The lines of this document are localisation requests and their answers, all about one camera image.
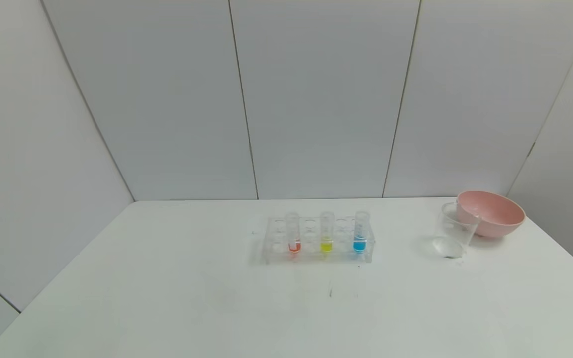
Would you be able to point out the clear plastic beaker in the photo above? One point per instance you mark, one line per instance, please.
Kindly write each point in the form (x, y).
(453, 233)

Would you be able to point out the test tube with yellow pigment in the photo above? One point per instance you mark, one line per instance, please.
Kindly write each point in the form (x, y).
(327, 245)

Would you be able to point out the clear plastic test tube rack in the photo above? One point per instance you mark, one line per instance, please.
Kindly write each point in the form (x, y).
(311, 243)

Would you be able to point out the test tube with red pigment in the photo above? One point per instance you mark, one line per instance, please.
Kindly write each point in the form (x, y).
(294, 246)

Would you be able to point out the test tube with blue pigment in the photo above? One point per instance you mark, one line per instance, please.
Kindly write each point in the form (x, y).
(359, 244)

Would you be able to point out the pink bowl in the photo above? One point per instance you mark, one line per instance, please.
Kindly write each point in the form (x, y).
(495, 219)

